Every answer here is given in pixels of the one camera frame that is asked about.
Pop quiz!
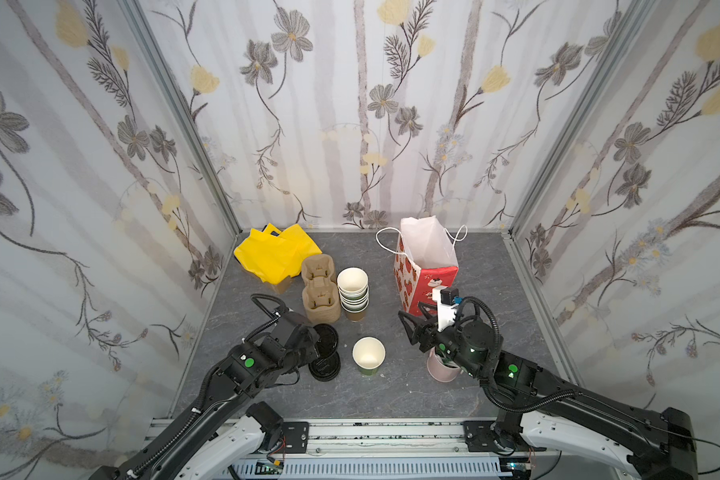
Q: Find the pink cup with utensils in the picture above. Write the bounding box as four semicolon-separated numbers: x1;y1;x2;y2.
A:
426;348;461;383

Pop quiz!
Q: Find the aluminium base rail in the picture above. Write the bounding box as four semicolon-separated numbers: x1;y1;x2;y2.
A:
137;417;631;480

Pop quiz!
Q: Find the green paper coffee cup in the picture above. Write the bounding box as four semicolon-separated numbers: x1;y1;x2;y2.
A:
352;337;386;376

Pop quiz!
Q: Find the stack of paper cups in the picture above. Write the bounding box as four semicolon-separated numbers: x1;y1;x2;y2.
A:
336;267;369;322

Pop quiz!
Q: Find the stack of pulp cup carriers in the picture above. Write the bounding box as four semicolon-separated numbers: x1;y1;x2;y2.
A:
301;254;341;324

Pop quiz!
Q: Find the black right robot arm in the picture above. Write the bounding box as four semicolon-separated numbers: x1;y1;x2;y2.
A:
398;297;700;479

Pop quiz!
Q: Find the yellow napkin stack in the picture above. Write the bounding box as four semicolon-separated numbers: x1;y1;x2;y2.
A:
234;224;322;285

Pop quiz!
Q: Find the stack of black cup lids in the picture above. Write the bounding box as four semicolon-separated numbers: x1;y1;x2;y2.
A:
308;324;341;382

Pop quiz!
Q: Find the brown cardboard napkin box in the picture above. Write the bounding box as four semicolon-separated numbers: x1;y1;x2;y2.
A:
242;270;293;295

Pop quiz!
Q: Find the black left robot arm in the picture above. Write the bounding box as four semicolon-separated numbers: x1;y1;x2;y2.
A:
91;294;320;479

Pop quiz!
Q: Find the red white paper gift bag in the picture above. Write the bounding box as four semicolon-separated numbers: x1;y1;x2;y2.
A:
376;216;469;315

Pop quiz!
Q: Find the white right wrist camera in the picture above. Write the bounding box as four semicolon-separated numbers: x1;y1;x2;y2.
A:
432;286;461;331

